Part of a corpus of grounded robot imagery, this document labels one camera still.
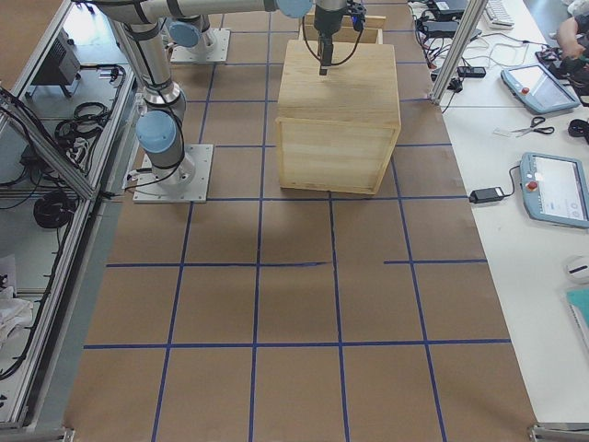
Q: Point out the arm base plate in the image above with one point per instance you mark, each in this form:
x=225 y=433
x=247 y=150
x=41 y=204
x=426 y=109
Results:
x=195 y=47
x=187 y=183

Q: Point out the teach pendant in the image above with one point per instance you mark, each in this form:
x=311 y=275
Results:
x=554 y=189
x=538 y=89

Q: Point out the black power brick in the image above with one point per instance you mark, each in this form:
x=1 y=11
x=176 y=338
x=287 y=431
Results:
x=486 y=195

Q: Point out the wooden drawer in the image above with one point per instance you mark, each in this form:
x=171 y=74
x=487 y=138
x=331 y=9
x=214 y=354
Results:
x=373 y=30

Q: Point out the light wooden drawer cabinet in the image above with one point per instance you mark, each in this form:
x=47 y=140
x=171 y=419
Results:
x=337 y=132

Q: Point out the white keyboard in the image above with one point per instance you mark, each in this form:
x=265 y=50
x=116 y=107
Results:
x=496 y=15

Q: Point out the upper teach pendant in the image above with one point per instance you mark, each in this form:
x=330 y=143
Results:
x=538 y=89

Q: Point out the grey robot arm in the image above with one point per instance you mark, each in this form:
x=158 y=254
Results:
x=159 y=131
x=145 y=12

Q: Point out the teal notebook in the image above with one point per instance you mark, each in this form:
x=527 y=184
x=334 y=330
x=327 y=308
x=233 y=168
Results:
x=577 y=300

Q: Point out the aluminium side frame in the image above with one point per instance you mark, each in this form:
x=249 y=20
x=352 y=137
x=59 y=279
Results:
x=54 y=151

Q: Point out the black control box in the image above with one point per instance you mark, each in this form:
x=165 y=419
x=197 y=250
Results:
x=60 y=66

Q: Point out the white round device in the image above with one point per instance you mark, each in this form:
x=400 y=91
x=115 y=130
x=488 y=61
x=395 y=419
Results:
x=576 y=269

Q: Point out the black scissors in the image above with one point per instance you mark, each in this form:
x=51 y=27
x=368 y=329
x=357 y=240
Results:
x=535 y=126

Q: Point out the aluminium corner post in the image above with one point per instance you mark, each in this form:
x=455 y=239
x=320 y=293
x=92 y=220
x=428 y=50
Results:
x=459 y=43

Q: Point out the lower teach pendant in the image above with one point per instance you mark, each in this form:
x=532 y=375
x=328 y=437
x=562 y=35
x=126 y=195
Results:
x=554 y=189

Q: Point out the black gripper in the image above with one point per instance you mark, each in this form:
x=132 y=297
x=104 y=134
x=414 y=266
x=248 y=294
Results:
x=329 y=20

